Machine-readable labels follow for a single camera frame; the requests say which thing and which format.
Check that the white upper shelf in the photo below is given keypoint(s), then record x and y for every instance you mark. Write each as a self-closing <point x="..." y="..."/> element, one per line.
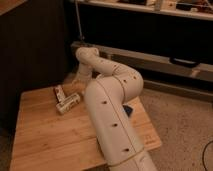
<point x="142" y="8"/>

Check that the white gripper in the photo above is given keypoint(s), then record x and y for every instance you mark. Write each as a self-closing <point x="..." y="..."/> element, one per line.
<point x="80" y="82"/>

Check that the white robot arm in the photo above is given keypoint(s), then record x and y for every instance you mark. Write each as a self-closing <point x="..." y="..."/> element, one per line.
<point x="109" y="85"/>

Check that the blue sponge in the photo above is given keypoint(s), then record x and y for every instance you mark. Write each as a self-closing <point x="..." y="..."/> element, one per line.
<point x="128" y="110"/>

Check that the grey metal shelf rail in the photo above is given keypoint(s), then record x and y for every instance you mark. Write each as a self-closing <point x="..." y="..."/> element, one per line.
<point x="151" y="62"/>

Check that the metal pole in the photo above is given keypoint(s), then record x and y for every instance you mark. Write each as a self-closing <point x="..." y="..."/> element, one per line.
<point x="81" y="36"/>

